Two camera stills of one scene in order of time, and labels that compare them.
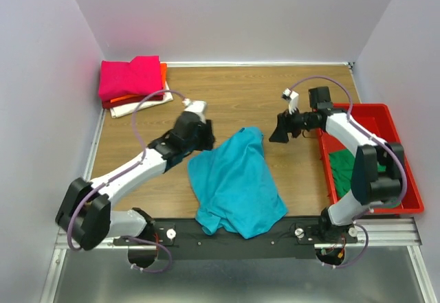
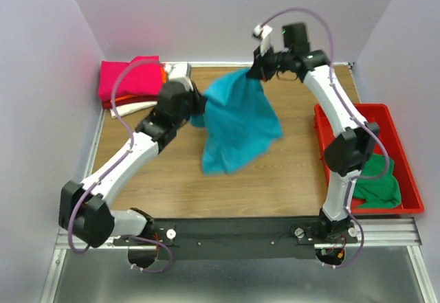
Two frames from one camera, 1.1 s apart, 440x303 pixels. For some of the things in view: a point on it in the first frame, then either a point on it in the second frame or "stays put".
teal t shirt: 236,189 to 238,124
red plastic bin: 375,119 stays put
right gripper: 284,124 to 258,70
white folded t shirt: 167,97 stays put
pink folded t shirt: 141,75 stays put
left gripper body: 204,140 to 193,106
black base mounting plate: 184,238 stays put
